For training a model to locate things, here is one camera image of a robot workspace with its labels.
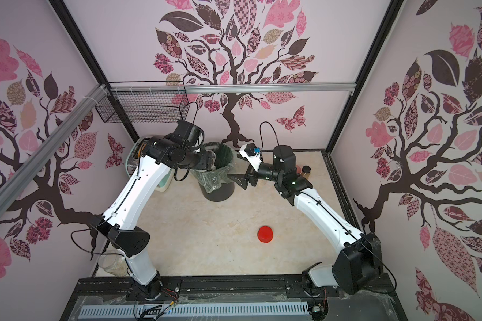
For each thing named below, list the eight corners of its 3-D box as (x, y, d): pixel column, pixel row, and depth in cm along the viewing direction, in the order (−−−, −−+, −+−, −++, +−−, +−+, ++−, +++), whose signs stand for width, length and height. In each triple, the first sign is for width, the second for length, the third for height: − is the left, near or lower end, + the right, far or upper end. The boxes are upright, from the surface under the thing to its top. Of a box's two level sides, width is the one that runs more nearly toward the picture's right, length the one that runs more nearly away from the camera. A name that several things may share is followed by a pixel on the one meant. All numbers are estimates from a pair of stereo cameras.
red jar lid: (257, 243, 87) (257, 240, 85) (257, 228, 92) (257, 225, 90) (273, 243, 87) (274, 240, 85) (272, 228, 92) (272, 225, 90)
